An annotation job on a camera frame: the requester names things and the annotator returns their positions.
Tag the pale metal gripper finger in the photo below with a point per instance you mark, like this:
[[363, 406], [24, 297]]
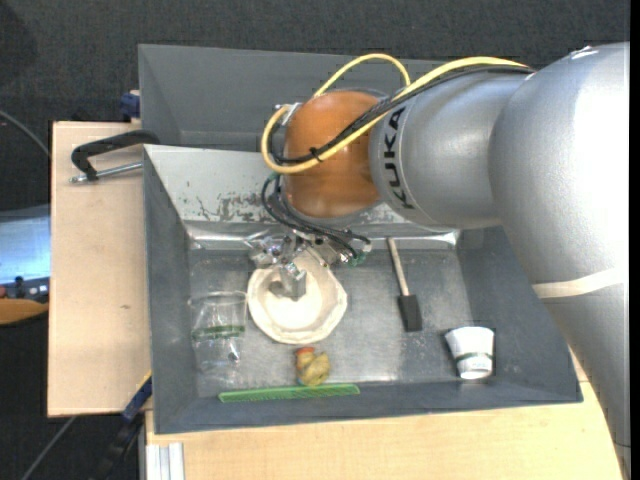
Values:
[[278, 286], [298, 284]]

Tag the green comb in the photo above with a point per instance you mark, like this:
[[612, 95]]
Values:
[[290, 392]]

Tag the cream white bowl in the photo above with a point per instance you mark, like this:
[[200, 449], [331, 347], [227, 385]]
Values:
[[305, 318]]

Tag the clear plastic cup, green band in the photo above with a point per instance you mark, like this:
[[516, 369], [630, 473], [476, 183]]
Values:
[[217, 320]]

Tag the pale wood board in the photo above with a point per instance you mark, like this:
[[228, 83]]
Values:
[[95, 268]]

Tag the grey metal bin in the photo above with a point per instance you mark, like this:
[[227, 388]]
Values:
[[370, 363]]

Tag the yellow toy duck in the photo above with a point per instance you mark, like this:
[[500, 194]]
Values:
[[314, 367]]

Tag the white paper cup, green band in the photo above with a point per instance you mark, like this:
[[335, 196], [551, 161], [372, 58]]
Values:
[[471, 349]]

